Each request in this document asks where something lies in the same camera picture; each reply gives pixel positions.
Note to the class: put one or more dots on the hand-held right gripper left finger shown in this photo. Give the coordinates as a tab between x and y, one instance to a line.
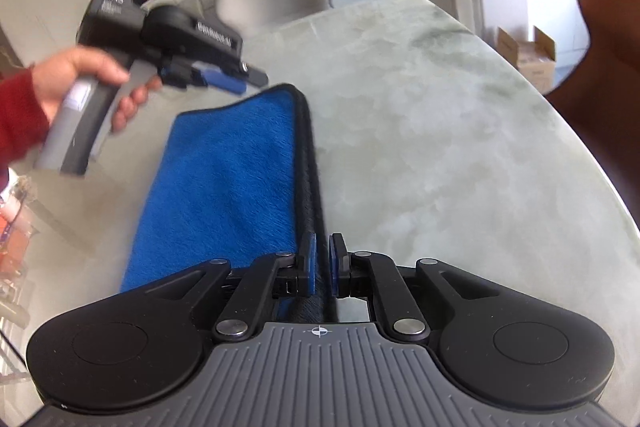
311	264

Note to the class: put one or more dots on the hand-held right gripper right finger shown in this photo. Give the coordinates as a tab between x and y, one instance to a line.
332	267

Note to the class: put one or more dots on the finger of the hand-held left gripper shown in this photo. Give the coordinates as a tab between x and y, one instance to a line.
255	77
222	81

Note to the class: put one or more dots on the grey and blue towel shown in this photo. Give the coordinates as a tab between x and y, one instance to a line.
225	167

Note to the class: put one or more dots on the person's left hand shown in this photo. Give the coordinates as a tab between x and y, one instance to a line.
75	67

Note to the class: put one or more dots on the cardboard box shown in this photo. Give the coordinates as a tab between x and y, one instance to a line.
532	57

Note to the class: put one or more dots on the brown chair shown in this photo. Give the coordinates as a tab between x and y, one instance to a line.
605	57

